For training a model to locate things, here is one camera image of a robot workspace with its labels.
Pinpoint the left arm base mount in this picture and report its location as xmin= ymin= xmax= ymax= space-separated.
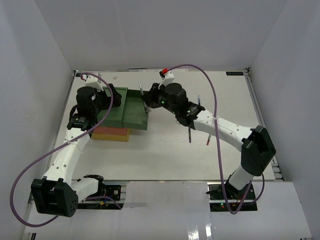
xmin=77 ymin=183 xmax=127 ymax=210

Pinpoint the purple pen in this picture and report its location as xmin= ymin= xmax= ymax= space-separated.
xmin=188 ymin=127 xmax=192 ymax=143

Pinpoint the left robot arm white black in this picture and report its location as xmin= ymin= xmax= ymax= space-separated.
xmin=31 ymin=84 xmax=122 ymax=217

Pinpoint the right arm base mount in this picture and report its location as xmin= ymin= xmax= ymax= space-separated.
xmin=204 ymin=182 xmax=258 ymax=213

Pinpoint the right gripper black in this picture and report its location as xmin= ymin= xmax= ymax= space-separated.
xmin=142 ymin=82 xmax=179 ymax=115

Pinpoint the green drawer cabinet box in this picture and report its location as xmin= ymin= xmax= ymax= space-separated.
xmin=91 ymin=87 xmax=131 ymax=142

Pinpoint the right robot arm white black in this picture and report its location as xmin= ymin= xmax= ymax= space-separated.
xmin=141 ymin=83 xmax=276 ymax=200

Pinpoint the right black corner label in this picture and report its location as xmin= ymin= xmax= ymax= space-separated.
xmin=226 ymin=71 xmax=244 ymax=76

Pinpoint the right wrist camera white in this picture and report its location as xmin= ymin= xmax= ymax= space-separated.
xmin=158 ymin=68 xmax=175 ymax=89

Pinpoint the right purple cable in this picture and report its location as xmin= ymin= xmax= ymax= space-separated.
xmin=167 ymin=63 xmax=266 ymax=215

